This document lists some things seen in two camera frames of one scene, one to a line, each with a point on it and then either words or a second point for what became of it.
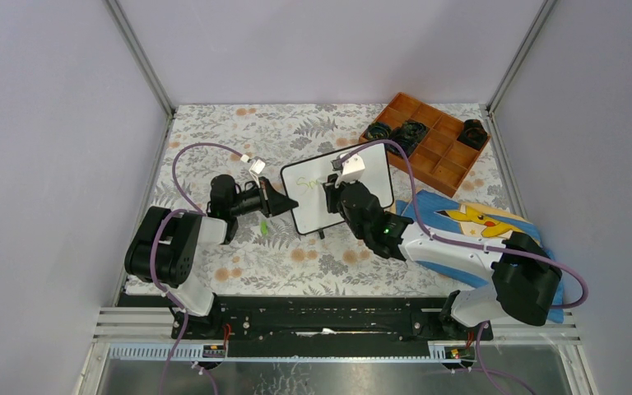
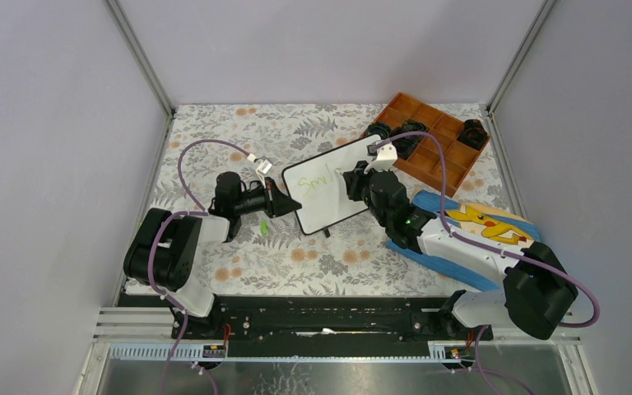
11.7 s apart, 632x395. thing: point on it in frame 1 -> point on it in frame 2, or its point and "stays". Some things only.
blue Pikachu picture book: x=436 y=212 stays
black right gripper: x=332 y=192 -> x=354 y=179
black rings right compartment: x=474 y=134 stays
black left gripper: x=271 y=202 stays
